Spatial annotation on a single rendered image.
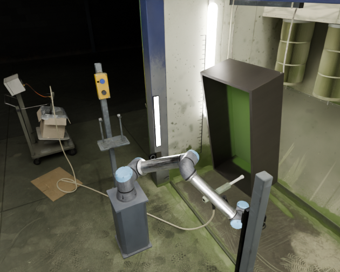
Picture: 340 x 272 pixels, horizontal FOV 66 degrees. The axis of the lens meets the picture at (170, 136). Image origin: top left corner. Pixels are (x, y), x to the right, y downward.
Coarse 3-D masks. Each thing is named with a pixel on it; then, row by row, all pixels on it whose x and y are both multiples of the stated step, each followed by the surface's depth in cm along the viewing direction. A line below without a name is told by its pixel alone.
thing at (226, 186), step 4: (240, 176) 249; (236, 180) 245; (224, 184) 241; (228, 184) 240; (232, 184) 243; (220, 188) 237; (224, 188) 237; (228, 188) 240; (220, 192) 235; (204, 196) 230; (208, 200) 230; (212, 204) 241; (212, 208) 244
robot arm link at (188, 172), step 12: (180, 168) 199; (192, 168) 197; (192, 180) 197; (204, 180) 200; (204, 192) 197; (216, 192) 200; (216, 204) 196; (228, 204) 198; (228, 216) 197; (240, 216) 197
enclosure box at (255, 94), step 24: (216, 72) 225; (240, 72) 216; (264, 72) 207; (216, 96) 257; (240, 96) 257; (264, 96) 200; (216, 120) 271; (240, 120) 275; (264, 120) 213; (216, 144) 287; (240, 144) 295; (264, 144) 228; (216, 168) 302; (240, 168) 294; (264, 168) 245
